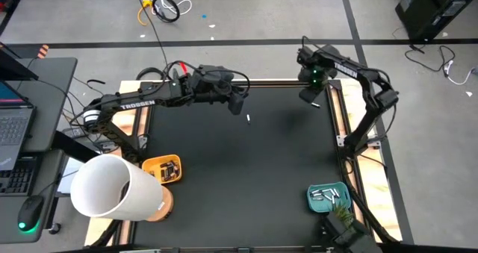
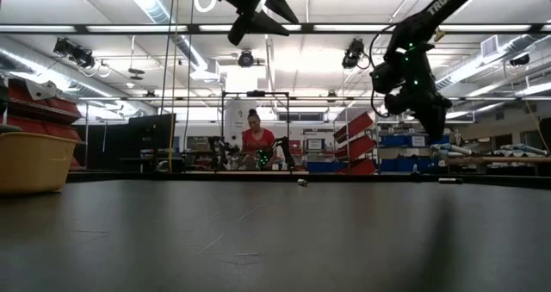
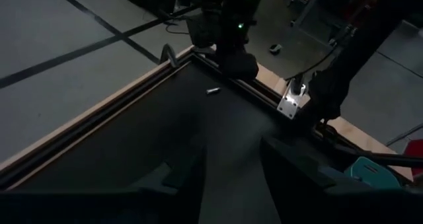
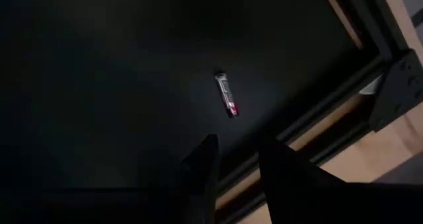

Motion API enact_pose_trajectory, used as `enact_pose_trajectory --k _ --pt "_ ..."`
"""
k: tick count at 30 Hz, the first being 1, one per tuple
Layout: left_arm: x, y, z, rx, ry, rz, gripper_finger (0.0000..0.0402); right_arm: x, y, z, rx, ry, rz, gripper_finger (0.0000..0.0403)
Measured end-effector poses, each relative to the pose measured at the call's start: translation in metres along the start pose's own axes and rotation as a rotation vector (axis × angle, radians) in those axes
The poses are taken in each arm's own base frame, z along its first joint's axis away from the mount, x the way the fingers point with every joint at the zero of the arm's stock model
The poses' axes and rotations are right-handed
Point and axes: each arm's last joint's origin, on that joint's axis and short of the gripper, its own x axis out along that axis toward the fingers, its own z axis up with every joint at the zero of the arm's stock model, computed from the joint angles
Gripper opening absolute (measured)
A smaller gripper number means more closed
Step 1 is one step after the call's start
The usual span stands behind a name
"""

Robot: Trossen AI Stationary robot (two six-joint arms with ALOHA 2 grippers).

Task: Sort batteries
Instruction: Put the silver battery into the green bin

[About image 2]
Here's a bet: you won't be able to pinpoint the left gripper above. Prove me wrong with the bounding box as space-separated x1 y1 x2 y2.
206 0 300 47

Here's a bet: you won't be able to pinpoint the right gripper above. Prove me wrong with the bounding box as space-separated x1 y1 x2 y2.
399 46 454 142

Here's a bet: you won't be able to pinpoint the grey material roll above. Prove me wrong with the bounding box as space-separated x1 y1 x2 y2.
494 143 550 158
430 142 474 158

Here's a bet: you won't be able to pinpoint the blue bins with white label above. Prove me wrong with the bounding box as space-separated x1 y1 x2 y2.
378 133 451 149

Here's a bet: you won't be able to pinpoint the long row of blue bins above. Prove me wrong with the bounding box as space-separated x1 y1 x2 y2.
378 157 441 174

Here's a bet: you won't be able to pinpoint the slanted red bin rack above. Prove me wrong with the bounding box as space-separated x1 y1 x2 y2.
333 110 378 176

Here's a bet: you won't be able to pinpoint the wooden workbench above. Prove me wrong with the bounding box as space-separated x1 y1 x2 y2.
447 155 551 165

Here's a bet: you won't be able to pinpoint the white ceiling vent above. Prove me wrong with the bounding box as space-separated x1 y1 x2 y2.
480 34 500 59

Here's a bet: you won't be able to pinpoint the white round pillar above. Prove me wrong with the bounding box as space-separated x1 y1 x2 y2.
223 98 258 159

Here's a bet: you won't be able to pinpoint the single blue bin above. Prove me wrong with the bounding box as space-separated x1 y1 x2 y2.
306 160 345 174

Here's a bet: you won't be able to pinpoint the person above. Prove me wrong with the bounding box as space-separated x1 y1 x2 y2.
240 109 278 171

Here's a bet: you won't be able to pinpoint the black computer monitor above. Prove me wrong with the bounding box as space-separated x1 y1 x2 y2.
127 113 176 160

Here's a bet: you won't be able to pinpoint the red bin shelving unit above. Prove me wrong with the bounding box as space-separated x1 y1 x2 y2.
0 77 87 171

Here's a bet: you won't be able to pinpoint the yellow plastic bin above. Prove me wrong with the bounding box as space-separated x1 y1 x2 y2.
0 132 78 196

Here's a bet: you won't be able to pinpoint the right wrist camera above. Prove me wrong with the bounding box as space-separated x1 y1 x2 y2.
384 91 415 116

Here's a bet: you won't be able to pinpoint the white cable loop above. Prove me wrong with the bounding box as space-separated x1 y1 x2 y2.
193 0 217 14

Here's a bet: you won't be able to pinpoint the black hanging camera with cable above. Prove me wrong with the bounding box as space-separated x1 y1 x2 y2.
342 37 372 71

